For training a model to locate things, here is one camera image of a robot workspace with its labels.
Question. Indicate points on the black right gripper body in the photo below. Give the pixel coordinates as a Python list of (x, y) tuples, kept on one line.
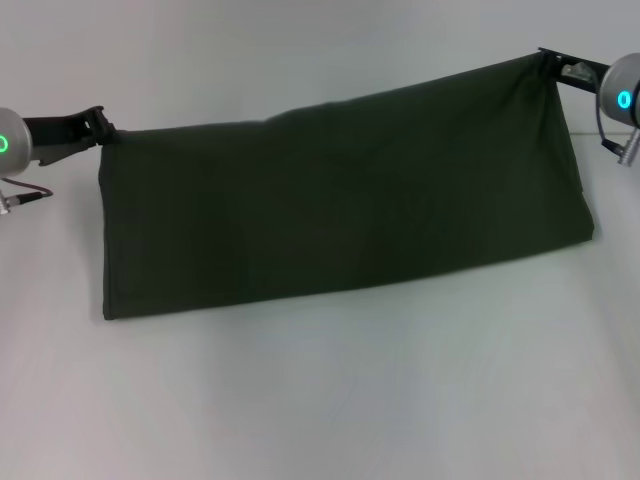
[(582, 75)]

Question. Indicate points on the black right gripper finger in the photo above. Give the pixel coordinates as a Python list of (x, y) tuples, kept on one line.
[(550, 61)]

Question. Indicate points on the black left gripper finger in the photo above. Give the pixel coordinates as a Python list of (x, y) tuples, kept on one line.
[(100, 125)]

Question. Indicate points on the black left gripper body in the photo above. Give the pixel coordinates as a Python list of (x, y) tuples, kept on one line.
[(57, 132)]

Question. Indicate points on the dark green t-shirt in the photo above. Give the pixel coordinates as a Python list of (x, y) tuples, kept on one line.
[(325, 210)]

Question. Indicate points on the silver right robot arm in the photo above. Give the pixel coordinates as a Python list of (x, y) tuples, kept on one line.
[(622, 90)]

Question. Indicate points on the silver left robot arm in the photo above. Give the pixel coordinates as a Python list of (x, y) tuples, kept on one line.
[(12, 142)]

